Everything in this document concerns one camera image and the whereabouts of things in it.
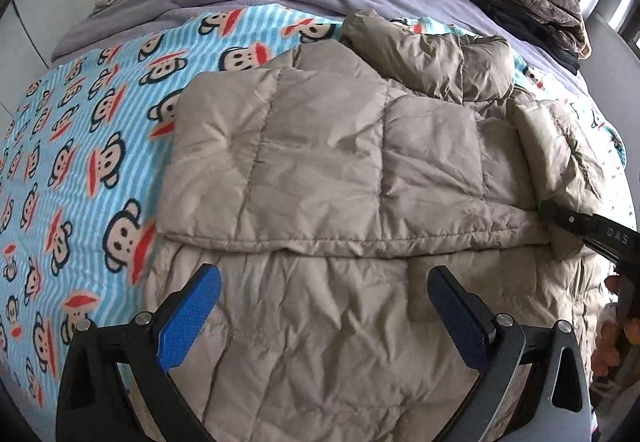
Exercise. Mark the blue monkey-print blanket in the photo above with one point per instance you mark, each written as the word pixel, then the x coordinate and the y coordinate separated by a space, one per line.
pixel 100 121

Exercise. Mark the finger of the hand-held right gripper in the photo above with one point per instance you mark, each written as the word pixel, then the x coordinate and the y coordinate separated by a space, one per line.
pixel 562 216

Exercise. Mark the beige down jacket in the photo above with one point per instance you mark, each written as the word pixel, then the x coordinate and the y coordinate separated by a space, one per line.
pixel 325 171

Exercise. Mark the person's right hand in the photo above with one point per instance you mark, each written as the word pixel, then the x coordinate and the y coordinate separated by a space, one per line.
pixel 611 339

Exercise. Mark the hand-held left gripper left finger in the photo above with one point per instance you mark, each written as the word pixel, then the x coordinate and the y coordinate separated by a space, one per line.
pixel 192 314

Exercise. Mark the brown garment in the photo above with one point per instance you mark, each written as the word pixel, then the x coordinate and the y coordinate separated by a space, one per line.
pixel 562 24

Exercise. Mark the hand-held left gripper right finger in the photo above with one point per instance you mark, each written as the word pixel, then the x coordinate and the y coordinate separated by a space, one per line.
pixel 457 319

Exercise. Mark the black garment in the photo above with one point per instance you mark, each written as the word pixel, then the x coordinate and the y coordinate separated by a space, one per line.
pixel 505 14

